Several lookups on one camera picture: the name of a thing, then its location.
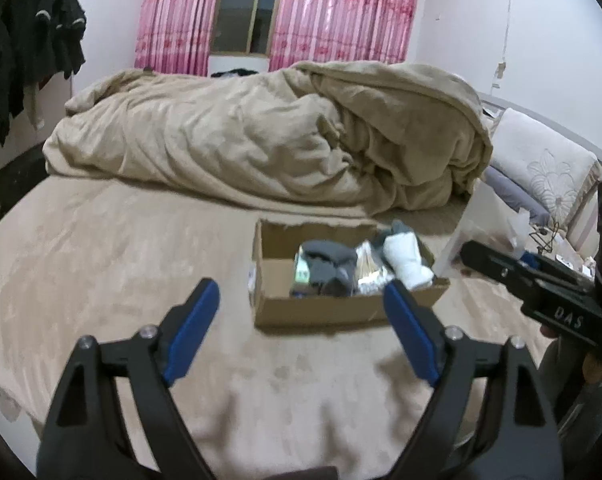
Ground brown cardboard box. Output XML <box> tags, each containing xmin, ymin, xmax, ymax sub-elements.
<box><xmin>250</xmin><ymin>218</ymin><xmax>451</xmax><ymax>331</ymax></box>

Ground black hanging clothes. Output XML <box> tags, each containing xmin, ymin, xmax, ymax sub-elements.
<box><xmin>0</xmin><ymin>0</ymin><xmax>86</xmax><ymax>151</ymax></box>

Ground clear bag of cotton swabs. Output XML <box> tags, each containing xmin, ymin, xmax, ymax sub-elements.
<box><xmin>355</xmin><ymin>241</ymin><xmax>397</xmax><ymax>295</ymax></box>

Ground window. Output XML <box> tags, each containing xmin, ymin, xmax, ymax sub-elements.
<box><xmin>208</xmin><ymin>0</ymin><xmax>284</xmax><ymax>56</ymax></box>

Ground bed with beige sheet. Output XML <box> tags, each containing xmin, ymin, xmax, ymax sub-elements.
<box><xmin>0</xmin><ymin>175</ymin><xmax>557</xmax><ymax>466</ymax></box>

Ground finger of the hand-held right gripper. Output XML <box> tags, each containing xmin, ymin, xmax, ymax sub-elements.
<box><xmin>460</xmin><ymin>240</ymin><xmax>554</xmax><ymax>307</ymax></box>
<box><xmin>518</xmin><ymin>252</ymin><xmax>599</xmax><ymax>287</ymax></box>

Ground gray sock with light cuff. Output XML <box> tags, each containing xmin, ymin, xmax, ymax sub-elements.
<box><xmin>300</xmin><ymin>240</ymin><xmax>358</xmax><ymax>298</ymax></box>

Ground green and white tissue pack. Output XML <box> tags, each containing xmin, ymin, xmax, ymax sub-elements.
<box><xmin>294</xmin><ymin>252</ymin><xmax>313</xmax><ymax>286</ymax></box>

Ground person's right hand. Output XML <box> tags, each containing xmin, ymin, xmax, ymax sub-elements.
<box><xmin>581</xmin><ymin>350</ymin><xmax>602</xmax><ymax>387</ymax></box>

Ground pink curtain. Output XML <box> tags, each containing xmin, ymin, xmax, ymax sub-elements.
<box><xmin>268</xmin><ymin>0</ymin><xmax>424</xmax><ymax>72</ymax></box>
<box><xmin>133</xmin><ymin>0</ymin><xmax>227</xmax><ymax>77</ymax></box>

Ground gray pillow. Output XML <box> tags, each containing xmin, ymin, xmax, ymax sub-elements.
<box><xmin>481</xmin><ymin>166</ymin><xmax>552</xmax><ymax>226</ymax></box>

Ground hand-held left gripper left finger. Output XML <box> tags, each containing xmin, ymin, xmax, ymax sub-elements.
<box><xmin>37</xmin><ymin>277</ymin><xmax>221</xmax><ymax>480</ymax></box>

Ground black suitcase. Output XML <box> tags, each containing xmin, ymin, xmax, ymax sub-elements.
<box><xmin>0</xmin><ymin>142</ymin><xmax>49</xmax><ymax>218</ymax></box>

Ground beige blanket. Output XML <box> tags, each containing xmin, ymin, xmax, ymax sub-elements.
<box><xmin>43</xmin><ymin>60</ymin><xmax>494</xmax><ymax>211</ymax></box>

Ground plain gray sock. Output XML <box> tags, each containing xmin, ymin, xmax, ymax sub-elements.
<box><xmin>373</xmin><ymin>219</ymin><xmax>413</xmax><ymax>250</ymax></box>

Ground wall cable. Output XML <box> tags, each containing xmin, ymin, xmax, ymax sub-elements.
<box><xmin>492</xmin><ymin>0</ymin><xmax>513</xmax><ymax>88</ymax></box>

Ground black charger cable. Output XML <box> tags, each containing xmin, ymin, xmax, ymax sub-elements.
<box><xmin>528</xmin><ymin>222</ymin><xmax>562</xmax><ymax>256</ymax></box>

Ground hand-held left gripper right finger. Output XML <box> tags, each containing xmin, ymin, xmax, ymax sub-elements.
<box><xmin>383</xmin><ymin>280</ymin><xmax>566</xmax><ymax>480</ymax></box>

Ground white embroidered pillow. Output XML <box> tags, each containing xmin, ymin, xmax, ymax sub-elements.
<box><xmin>488</xmin><ymin>108</ymin><xmax>602</xmax><ymax>226</ymax></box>

